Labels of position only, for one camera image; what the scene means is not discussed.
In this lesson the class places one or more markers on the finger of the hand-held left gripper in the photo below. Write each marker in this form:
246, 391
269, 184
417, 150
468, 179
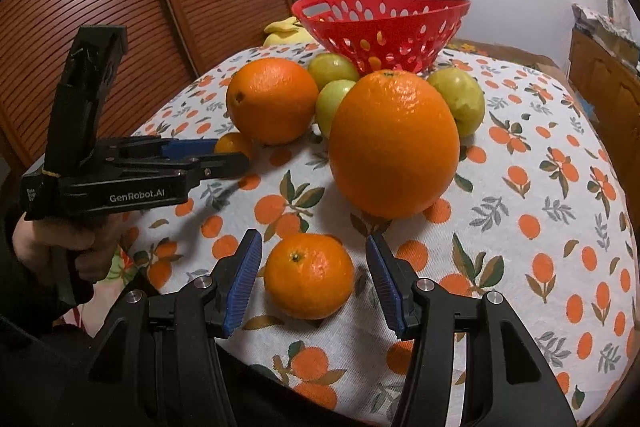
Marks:
220, 167
187, 148

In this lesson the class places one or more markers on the person's left forearm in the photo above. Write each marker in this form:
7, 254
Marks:
25, 307

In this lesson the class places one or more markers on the green jujube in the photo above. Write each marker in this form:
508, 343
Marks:
330, 69
332, 104

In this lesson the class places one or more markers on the tiny mandarin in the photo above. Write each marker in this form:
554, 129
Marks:
232, 144

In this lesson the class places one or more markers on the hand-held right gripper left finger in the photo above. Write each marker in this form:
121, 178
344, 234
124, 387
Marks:
245, 277

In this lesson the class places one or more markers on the red plastic basket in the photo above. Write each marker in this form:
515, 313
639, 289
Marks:
400, 32

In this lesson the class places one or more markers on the person's left hand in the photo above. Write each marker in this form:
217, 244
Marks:
100, 237

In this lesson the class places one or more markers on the yellow plush toy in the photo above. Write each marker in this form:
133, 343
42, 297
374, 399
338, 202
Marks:
287, 34

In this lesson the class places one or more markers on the wooden cabinet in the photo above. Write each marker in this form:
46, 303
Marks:
610, 87

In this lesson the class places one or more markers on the floral cloth bundle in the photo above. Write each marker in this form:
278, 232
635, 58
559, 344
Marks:
600, 19

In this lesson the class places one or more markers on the medium orange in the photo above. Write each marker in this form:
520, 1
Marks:
272, 102

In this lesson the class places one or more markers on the orange-print tablecloth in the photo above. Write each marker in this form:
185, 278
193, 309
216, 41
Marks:
525, 217

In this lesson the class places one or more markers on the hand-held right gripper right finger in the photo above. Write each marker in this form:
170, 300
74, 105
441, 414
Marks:
382, 277

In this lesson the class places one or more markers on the large yellow-green jujube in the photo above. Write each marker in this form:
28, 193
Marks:
460, 102

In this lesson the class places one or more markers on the large orange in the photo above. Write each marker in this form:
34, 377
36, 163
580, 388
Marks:
395, 142

